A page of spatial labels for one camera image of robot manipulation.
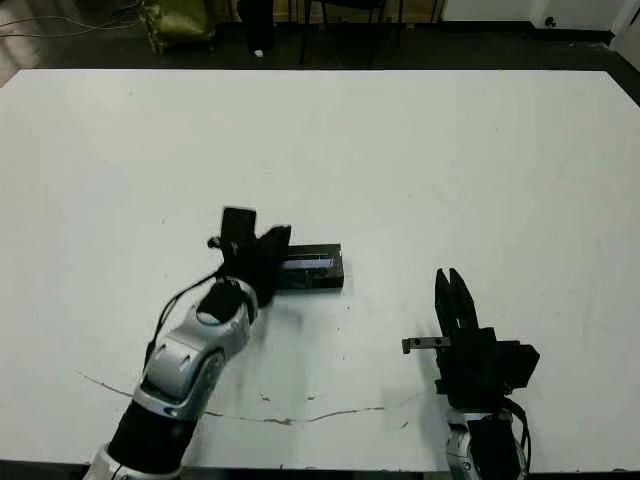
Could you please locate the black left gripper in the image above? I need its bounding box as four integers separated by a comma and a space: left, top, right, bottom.
214, 224, 293, 307

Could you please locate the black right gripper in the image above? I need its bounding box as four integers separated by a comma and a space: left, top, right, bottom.
401, 267, 512, 414

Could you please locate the black box lid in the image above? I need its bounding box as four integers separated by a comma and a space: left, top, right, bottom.
276, 243, 346, 293

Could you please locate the black upright stand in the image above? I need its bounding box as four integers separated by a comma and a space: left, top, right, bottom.
237, 0, 277, 54

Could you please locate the yellow-green sack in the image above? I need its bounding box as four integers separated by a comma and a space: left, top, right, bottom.
144, 0, 217, 55

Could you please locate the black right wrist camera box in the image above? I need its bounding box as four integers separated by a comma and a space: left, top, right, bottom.
494, 339, 542, 392

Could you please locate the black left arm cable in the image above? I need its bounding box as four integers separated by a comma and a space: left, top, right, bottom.
144, 272, 227, 362

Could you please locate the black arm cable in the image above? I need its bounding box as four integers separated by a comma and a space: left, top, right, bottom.
503, 398, 533, 471
144, 272, 227, 362

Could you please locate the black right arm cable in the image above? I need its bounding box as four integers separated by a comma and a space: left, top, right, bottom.
503, 398, 533, 471

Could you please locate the white floor cable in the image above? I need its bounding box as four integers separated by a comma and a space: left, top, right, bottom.
0, 3, 149, 37

